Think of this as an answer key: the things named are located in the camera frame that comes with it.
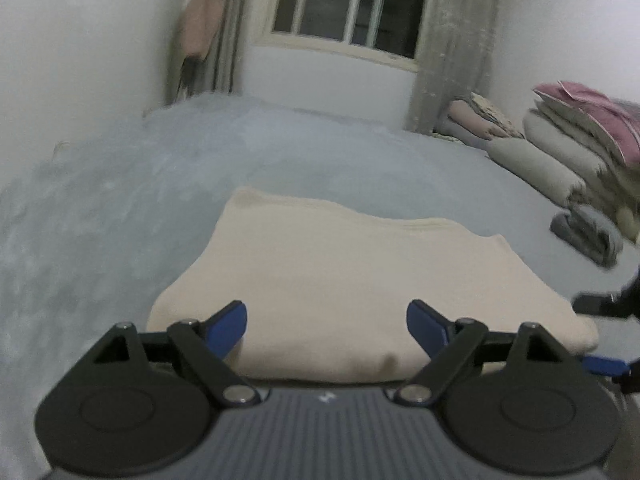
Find grey star-patterned curtain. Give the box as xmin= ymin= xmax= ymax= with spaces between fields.
xmin=407 ymin=0 xmax=501 ymax=133
xmin=207 ymin=0 xmax=251 ymax=93

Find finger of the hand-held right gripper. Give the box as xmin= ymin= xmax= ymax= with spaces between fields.
xmin=582 ymin=356 xmax=640 ymax=396
xmin=572 ymin=270 xmax=640 ymax=318

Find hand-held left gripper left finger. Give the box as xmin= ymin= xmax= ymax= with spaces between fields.
xmin=82 ymin=301 xmax=261 ymax=407

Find grey folded garment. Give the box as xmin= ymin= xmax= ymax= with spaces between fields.
xmin=550 ymin=205 xmax=626 ymax=266

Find pink folded quilt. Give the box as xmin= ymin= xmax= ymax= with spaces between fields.
xmin=532 ymin=81 xmax=640 ymax=166

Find window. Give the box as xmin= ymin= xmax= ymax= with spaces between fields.
xmin=255 ymin=0 xmax=433 ymax=73

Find grey folded quilts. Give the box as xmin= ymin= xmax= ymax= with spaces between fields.
xmin=487 ymin=105 xmax=640 ymax=246

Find pink hanging garment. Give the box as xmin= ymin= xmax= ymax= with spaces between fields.
xmin=180 ymin=0 xmax=223 ymax=58

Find pink folded blanket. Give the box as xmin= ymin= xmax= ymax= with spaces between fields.
xmin=445 ymin=100 xmax=501 ymax=141

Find grey folded blanket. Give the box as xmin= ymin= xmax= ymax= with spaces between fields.
xmin=435 ymin=120 xmax=493 ymax=152

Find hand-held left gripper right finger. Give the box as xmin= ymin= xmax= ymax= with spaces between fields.
xmin=395 ymin=300 xmax=573 ymax=407

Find grey bed blanket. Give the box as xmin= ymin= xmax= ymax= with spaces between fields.
xmin=0 ymin=91 xmax=640 ymax=480

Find beige sweatshirt with black sleeves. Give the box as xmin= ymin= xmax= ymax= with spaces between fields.
xmin=147 ymin=186 xmax=600 ymax=386

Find grey hanging garment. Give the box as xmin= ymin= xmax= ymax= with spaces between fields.
xmin=177 ymin=55 xmax=202 ymax=101

